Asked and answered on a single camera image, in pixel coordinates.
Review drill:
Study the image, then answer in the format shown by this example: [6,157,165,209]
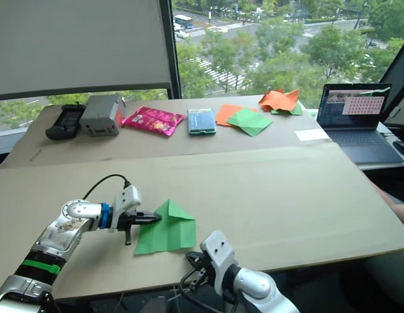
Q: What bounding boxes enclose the grey roller window blind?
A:
[0,0,172,102]

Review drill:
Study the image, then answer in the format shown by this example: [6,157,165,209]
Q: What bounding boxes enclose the crumpled orange paper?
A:
[258,87,301,113]

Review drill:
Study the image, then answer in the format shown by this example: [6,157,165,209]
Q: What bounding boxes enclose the black window frame post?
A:
[157,0,183,100]

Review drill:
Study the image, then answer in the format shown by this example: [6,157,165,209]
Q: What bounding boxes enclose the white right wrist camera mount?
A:
[200,230,238,294]

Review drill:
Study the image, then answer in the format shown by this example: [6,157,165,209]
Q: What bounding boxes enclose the dark monitor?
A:
[379,35,404,128]

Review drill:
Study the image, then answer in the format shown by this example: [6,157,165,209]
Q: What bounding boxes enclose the grey box device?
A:
[79,93,127,137]

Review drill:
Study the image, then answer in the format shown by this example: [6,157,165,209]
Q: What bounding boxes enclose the flat green paper sheet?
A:
[226,107,273,138]

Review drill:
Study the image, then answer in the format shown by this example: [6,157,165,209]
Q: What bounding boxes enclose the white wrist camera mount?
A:
[108,185,142,233]
[200,230,238,294]

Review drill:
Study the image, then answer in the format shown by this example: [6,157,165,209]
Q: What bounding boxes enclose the dark open laptop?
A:
[316,83,404,164]

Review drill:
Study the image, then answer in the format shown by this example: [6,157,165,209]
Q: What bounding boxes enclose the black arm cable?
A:
[82,174,131,200]
[179,270,224,313]

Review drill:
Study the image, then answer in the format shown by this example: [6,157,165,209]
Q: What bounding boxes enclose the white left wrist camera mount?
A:
[108,185,142,233]

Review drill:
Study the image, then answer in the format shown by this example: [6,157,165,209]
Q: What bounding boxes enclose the crumpled green paper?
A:
[270,100,304,117]

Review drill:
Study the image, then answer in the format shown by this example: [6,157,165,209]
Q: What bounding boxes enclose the teal flat box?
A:
[187,108,217,136]

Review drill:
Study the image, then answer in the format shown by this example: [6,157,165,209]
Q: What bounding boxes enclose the black handheld controller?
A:
[44,103,87,141]

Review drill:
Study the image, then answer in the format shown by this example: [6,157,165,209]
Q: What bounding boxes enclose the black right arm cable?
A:
[179,270,224,313]

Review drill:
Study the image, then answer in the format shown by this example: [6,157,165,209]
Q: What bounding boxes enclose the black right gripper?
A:
[184,250,219,291]

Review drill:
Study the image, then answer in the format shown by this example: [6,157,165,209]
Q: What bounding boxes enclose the large beige cardboard sheet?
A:
[0,142,404,301]

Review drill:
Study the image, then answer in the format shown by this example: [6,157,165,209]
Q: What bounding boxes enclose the pink snack packet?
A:
[121,106,186,137]

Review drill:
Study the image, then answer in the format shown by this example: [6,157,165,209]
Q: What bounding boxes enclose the brown cardboard sheet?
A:
[0,94,335,170]

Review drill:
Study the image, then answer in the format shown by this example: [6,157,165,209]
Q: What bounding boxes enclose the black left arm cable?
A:
[82,174,131,200]

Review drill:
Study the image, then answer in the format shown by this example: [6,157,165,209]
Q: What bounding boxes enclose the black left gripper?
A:
[117,211,163,246]

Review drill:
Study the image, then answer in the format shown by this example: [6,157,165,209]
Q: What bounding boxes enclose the white paper label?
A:
[294,128,332,142]

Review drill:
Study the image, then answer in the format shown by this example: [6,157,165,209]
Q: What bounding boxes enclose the green paper sheet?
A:
[226,107,273,138]
[134,199,197,256]

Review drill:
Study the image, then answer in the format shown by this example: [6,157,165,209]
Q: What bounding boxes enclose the flat orange paper sheet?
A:
[216,104,260,128]

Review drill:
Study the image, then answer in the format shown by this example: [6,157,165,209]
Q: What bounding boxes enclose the person's bare limb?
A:
[377,187,404,234]

